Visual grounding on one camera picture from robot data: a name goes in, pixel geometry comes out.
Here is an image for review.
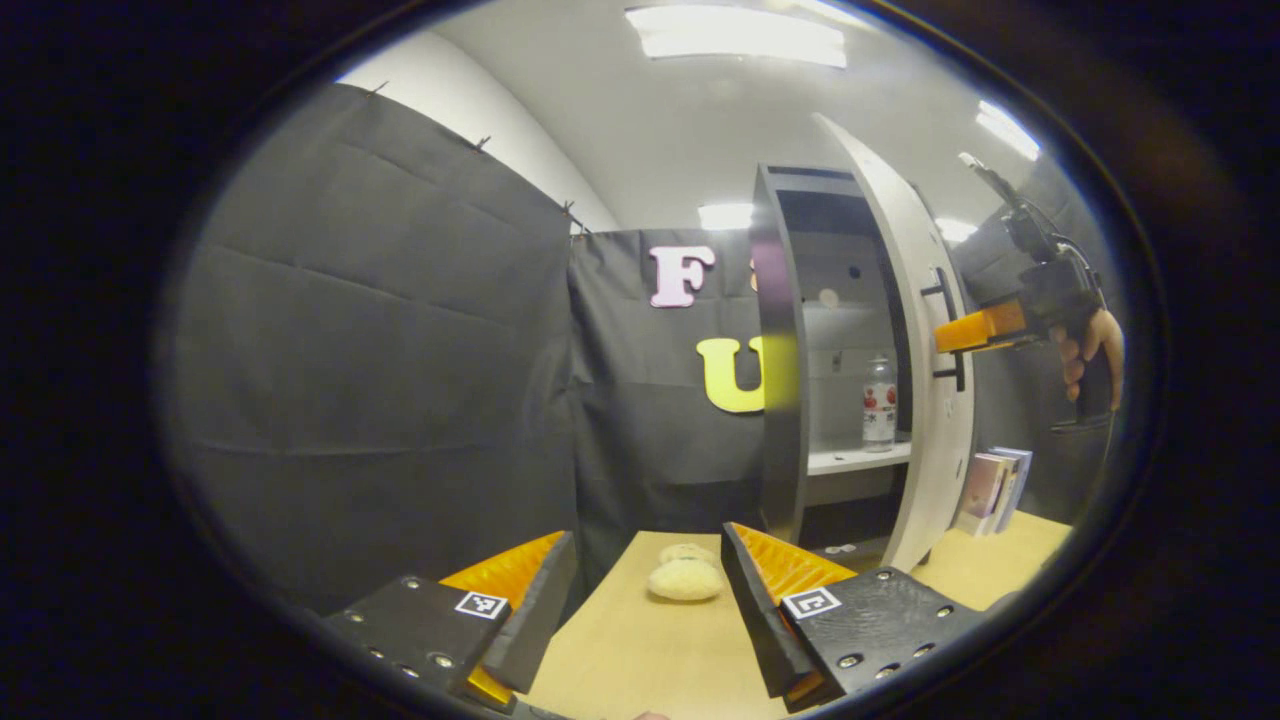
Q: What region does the white book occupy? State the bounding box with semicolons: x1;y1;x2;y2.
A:
985;450;1021;536

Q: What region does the black backdrop cloth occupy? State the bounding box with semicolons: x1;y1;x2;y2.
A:
165;83;1126;616

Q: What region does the pink book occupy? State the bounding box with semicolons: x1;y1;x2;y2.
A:
955;453;1007;538

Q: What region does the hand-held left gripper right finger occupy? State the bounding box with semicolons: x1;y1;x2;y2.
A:
720;522;986;713

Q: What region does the dark grey cabinet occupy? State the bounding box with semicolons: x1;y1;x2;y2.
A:
750;163;936;569

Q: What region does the clear plastic bottle red label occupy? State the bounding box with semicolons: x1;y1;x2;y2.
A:
862;355;898;453

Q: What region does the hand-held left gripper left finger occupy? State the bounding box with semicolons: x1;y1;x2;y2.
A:
322;530;579;713

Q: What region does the cream plush toy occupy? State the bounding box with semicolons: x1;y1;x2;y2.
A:
647;543;724;603

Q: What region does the black door handle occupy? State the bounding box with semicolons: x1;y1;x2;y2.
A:
920;267;968;393

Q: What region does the light blue book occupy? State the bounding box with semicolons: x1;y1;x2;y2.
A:
992;446;1034;534

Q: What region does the large ceiling light panel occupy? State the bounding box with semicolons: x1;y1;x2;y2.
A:
625;5;849;69

